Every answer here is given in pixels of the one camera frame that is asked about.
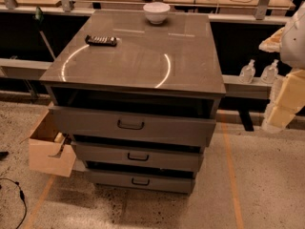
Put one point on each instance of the grey bottom drawer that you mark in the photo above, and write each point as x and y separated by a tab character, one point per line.
146	182

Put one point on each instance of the cardboard box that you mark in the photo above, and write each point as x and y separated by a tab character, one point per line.
49	149

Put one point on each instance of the black remote control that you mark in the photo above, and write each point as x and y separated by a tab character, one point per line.
101	41

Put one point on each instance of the grey drawer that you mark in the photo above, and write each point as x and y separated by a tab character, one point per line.
151	158
146	182
137	127

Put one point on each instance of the white ceramic bowl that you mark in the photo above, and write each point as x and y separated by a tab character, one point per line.
156	12

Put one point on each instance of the clear sanitizer bottle right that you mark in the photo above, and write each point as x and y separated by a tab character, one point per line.
270	72

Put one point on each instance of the clear sanitizer bottle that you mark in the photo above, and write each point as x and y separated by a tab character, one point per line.
270	72
247	72

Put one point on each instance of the green handled tool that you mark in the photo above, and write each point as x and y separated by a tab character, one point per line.
39	18

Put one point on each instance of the grey drawer cabinet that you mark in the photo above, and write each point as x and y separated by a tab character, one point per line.
169	69

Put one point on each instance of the grey top drawer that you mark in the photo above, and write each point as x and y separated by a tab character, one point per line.
137	127

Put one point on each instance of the clear sanitizer bottle left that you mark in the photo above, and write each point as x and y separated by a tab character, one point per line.
247	72

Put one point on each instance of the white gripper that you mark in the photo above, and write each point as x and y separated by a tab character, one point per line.
294	43

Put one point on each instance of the grey middle drawer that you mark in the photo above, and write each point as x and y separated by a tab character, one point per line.
151	158

